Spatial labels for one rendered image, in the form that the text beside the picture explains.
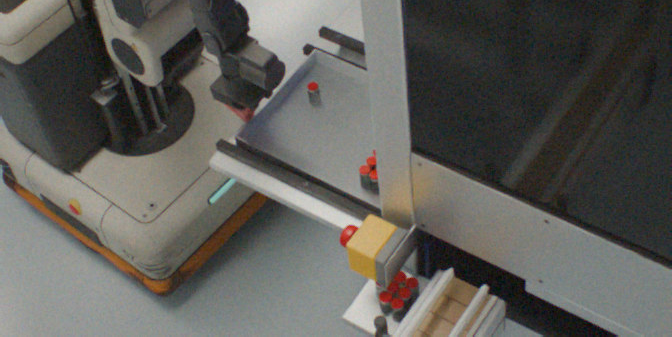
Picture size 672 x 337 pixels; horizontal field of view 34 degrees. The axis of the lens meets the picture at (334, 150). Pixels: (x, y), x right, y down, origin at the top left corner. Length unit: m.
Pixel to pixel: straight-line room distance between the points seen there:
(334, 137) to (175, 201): 0.82
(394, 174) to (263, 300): 1.29
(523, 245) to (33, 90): 1.42
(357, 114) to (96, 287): 1.19
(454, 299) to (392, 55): 0.49
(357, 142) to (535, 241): 0.55
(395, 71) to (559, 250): 0.35
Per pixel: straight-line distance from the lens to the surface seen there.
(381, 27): 1.46
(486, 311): 1.79
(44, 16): 2.63
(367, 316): 1.85
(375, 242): 1.75
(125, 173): 2.91
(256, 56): 1.91
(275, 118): 2.13
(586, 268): 1.62
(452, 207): 1.68
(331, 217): 1.97
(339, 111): 2.12
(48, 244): 3.20
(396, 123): 1.59
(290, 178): 2.01
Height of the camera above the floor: 2.47
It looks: 50 degrees down
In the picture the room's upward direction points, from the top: 8 degrees counter-clockwise
